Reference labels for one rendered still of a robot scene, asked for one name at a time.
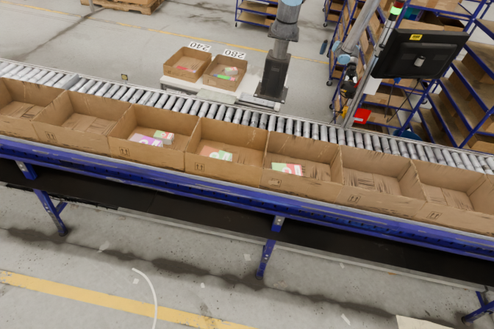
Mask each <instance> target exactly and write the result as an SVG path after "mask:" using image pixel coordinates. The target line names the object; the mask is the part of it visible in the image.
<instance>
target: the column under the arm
mask: <svg viewBox="0 0 494 329"><path fill-rule="evenodd" d="M272 53H273V49H270V50H269V52H268V54H267V57H266V58H265V66H264V70H263V75H262V80H260V81H259V83H258V85H257V88H256V90H255V92H254V95H253V97H256V98H261V99H265V100H268V101H274V102H277V103H280V104H284V103H285V100H286V97H287V91H288V88H289V87H287V86H285V85H284V83H285V80H286V76H287V71H288V68H289V64H290V58H291V55H292V54H290V53H287V55H286V57H285V58H284V59H277V58H275V57H274V56H273V55H272Z"/></svg>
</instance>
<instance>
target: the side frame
mask: <svg viewBox="0 0 494 329"><path fill-rule="evenodd" d="M2 148H3V150H2ZM13 150H14V151H15V152H14V151H13ZM24 152H25V153H26V154H25V153H24ZM36 155H37V156H38V157H36ZM0 157H1V158H5V159H12V160H15V161H20V162H26V163H30V164H34V165H40V166H44V167H50V168H54V169H58V170H64V171H68V172H72V173H78V174H82V175H86V176H92V177H96V178H102V179H106V180H110V181H116V182H120V183H124V184H130V185H134V186H138V187H144V188H148V189H154V190H158V191H162V192H168V193H172V194H176V195H182V196H186V197H190V198H196V199H200V200H206V201H210V202H214V203H220V204H224V205H228V206H234V207H238V208H242V209H248V210H252V211H256V212H262V213H266V214H272V215H276V216H280V217H286V218H290V219H294V220H300V221H304V222H308V223H314V224H318V225H325V226H329V227H332V228H339V229H342V230H346V231H353V232H356V233H360V234H367V235H370V236H377V237H380V238H384V239H391V240H394V241H398V242H405V243H408V244H412V245H418V246H422V247H429V248H432V249H436V250H442V251H446V252H450V253H456V254H460V255H464V256H470V257H474V258H478V259H484V260H488V261H494V241H490V240H486V239H480V238H476V237H472V236H466V235H461V234H455V233H451V232H447V231H441V230H437V229H433V228H427V227H423V226H419V225H413V224H409V223H402V222H399V221H395V220H388V219H384V218H380V217H374V216H370V215H366V214H360V213H356V212H352V211H346V210H342V209H335V208H332V207H328V206H321V205H318V204H314V203H307V202H303V201H299V200H293V199H289V198H283V197H279V196H275V195H269V194H265V193H261V192H254V191H251V190H247V189H240V188H236V187H230V186H226V185H222V184H216V183H212V182H208V181H202V180H198V179H194V178H187V177H184V176H177V175H173V174H170V173H163V172H159V171H155V170H149V169H145V168H141V167H135V166H131V165H127V164H121V163H117V162H110V161H106V160H103V159H96V158H92V157H88V156H82V155H78V154H74V153H68V152H64V151H57V150H54V149H50V148H43V147H39V146H36V145H29V144H25V143H22V142H15V141H11V140H5V139H1V138H0ZM47 157H48V158H49V159H48V158H47ZM59 159H60V161H61V162H60V161H59ZM71 162H72V164H71ZM82 165H84V167H83V166H82ZM88 166H89V167H88ZM94 167H95V168H96V169H94ZM106 170H107V171H108V172H107V171H106ZM118 172H119V174H118ZM129 174H130V175H131V177H130V176H129ZM136 176H137V177H136ZM141 177H143V179H142V178H141ZM153 179H154V180H155V182H154V181H153ZM165 182H167V184H165ZM177 184H178V185H179V186H177ZM189 187H191V189H189ZM201 189H202V190H203V192H202V191H201ZM213 192H215V194H213ZM225 195H227V197H226V196H225ZM237 197H239V198H240V199H239V200H238V199H237ZM250 200H252V201H251V202H250ZM262 202H263V203H264V204H263V205H262ZM274 205H276V207H274ZM286 208H289V209H288V210H286ZM299 210H301V212H298V211H299ZM311 213H314V214H313V215H311ZM324 215H326V217H323V216H324ZM337 218H339V219H338V220H336V219H337ZM349 220H350V221H351V222H350V223H349ZM362 223H364V224H363V225H361V224H362ZM374 226H376V227H375V228H374ZM388 228H389V230H388V231H386V230H387V229H388ZM400 231H402V232H401V233H399V232H400ZM413 234H414V236H412V235H413ZM426 236H427V238H426V239H424V238H425V237H426ZM438 239H440V241H439V242H438V241H437V240H438ZM452 242H453V243H452ZM451 243H452V244H451ZM464 245H466V246H464ZM463 246H464V247H463ZM478 247H479V249H477V250H476V248H478ZM482 248H483V249H485V250H483V249H482ZM491 250H492V251H491ZM490 251H491V252H490Z"/></svg>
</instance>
